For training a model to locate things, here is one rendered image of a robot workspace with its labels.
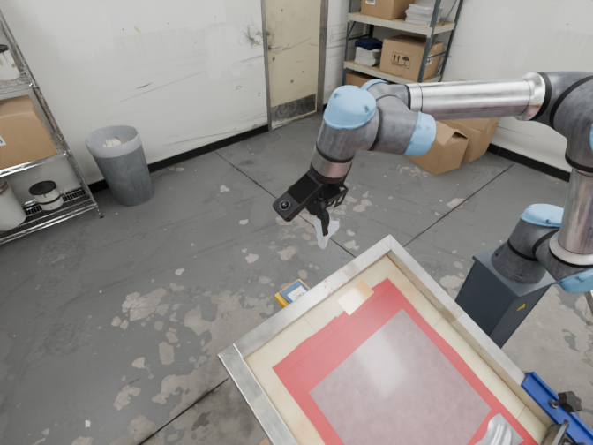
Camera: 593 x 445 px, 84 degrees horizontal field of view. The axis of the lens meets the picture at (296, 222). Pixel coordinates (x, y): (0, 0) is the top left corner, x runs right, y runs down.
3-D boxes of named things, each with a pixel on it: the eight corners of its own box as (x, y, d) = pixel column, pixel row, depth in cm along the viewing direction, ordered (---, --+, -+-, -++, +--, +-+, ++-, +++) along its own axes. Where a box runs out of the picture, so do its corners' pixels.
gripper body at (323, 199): (341, 207, 75) (359, 169, 65) (313, 222, 71) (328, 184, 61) (319, 184, 78) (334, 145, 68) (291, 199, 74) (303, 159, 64)
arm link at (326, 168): (334, 169, 58) (304, 140, 61) (326, 186, 61) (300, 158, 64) (363, 154, 61) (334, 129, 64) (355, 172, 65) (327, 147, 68)
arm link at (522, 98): (583, 56, 71) (356, 67, 68) (626, 73, 62) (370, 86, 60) (557, 110, 78) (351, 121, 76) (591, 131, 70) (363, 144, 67)
